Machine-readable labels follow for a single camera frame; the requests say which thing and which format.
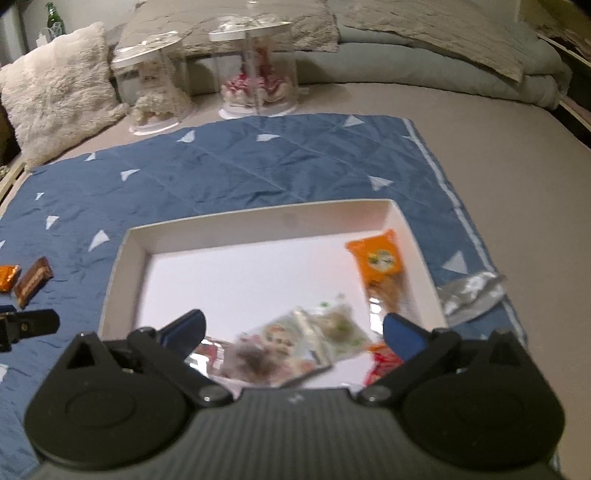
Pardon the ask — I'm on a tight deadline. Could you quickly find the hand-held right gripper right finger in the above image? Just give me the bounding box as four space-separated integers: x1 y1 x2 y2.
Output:
358 313 532 408

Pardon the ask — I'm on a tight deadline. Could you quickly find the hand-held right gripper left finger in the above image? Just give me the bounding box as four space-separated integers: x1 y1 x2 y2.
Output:
62 308 234 409

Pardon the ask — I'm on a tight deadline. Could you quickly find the red snack packet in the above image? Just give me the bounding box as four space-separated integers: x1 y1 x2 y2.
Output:
362 344 407 388

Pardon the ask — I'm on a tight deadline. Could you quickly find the white and green snack packet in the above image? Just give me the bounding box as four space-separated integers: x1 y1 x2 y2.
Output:
302 295 372 361

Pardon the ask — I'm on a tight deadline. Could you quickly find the orange snack packet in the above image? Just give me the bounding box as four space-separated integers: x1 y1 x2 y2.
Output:
0 264 22 295
345 229 410 315

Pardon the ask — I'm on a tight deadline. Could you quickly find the white cardboard box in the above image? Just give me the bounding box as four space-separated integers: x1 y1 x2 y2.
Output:
97 198 450 398

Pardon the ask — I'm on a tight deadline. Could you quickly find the white and pink snack packet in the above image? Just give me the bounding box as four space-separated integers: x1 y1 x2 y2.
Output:
221 309 334 387

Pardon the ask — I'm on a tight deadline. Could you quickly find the brown chocolate bar packet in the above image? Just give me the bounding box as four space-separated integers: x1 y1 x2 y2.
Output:
13 256 55 309

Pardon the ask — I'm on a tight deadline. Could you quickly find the silver foil wrapper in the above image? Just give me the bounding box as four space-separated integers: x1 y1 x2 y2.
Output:
436 271 509 329

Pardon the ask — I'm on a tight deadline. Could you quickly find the blue triangle-print blanket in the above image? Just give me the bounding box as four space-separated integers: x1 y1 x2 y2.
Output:
0 113 528 480

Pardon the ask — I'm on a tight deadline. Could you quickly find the fluffy cream pillow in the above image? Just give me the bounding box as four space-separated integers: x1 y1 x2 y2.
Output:
0 21 131 168

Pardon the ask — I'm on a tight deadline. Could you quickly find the clear jar with white doll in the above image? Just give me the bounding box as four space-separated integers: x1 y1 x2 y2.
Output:
111 33 198 136

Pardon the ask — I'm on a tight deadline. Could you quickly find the grey comforter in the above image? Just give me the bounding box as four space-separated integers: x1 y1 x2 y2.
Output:
185 25 574 110

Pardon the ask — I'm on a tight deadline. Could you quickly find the clear jar with red doll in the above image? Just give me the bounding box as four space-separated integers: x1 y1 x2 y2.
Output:
208 15 302 120

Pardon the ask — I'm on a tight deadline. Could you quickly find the beige textured duvet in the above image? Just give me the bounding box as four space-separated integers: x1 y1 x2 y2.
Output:
119 0 528 84

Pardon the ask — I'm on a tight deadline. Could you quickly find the wooden bed frame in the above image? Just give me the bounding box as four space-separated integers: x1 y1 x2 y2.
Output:
0 159 26 206

